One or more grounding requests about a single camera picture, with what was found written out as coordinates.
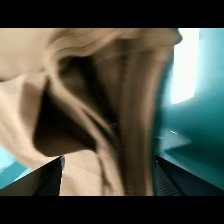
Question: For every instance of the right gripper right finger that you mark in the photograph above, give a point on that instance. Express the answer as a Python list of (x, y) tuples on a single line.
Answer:
[(180, 181)]

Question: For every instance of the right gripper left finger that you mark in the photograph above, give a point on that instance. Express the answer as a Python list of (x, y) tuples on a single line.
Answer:
[(38, 181)]

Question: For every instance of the orange T-shirt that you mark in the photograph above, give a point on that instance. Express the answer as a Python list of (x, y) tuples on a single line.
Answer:
[(100, 100)]

